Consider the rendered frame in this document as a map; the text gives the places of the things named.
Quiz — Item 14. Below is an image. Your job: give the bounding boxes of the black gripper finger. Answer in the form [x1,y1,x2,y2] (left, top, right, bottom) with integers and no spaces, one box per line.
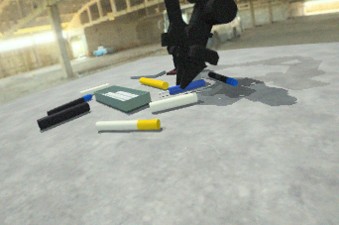
[172,56,183,85]
[180,56,208,89]

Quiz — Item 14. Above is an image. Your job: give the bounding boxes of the dark grey cylinder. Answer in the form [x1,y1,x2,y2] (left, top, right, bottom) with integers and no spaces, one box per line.
[37,102,90,130]

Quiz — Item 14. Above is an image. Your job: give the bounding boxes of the blue stylus with grey tip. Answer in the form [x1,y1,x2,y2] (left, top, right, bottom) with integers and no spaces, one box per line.
[159,79,205,95]

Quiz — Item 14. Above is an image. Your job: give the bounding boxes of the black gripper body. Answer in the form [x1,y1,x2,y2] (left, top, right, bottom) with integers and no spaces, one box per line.
[169,22,219,65]

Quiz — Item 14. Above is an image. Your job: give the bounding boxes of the black marker with blue cap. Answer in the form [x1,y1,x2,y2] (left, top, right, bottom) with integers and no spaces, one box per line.
[47,94,93,116]
[208,71,238,86]

